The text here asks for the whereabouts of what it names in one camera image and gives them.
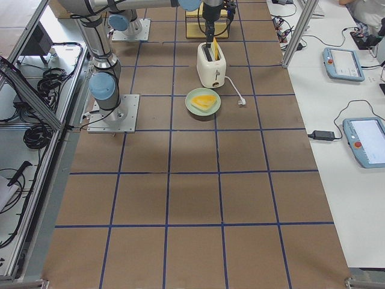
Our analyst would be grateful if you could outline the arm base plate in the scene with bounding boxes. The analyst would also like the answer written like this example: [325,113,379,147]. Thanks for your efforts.
[87,94,140,133]
[112,19,151,42]

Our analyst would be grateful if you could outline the teach pendant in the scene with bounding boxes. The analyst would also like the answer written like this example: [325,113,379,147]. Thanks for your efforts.
[342,117,384,169]
[322,47,365,82]

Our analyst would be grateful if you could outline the near teach pendant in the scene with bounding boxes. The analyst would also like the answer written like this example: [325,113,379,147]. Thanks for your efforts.
[342,117,384,169]

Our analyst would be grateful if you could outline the bread slice in toaster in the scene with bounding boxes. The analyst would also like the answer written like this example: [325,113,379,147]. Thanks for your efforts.
[211,38,220,61]

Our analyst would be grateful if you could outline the aluminium frame post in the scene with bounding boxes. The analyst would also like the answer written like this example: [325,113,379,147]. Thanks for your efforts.
[282,0,319,69]

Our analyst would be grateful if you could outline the light green plate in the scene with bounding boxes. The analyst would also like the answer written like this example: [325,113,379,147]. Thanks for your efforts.
[185,88,221,116]

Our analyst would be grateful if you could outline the white toaster power cord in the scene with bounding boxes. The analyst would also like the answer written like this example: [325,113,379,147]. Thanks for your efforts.
[224,76,247,107]

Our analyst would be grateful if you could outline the triangular bread on plate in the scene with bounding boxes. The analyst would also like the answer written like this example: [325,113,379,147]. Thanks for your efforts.
[190,95,217,111]

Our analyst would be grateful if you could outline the black wire basket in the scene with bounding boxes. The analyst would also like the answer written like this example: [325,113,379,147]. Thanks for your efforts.
[179,1,237,41]

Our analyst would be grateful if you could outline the black power adapter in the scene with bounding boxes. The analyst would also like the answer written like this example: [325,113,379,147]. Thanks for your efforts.
[307,130,336,141]

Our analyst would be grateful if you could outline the far teach pendant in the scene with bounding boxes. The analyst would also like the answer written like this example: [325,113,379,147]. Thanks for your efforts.
[322,47,365,82]

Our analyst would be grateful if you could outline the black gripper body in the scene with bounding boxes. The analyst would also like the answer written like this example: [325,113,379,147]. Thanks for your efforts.
[202,0,223,22]

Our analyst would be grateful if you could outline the wooden box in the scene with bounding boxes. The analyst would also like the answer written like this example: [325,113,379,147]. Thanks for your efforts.
[185,7,230,39]

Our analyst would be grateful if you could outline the white toaster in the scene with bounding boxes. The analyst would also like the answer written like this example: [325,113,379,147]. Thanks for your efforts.
[197,43,226,88]

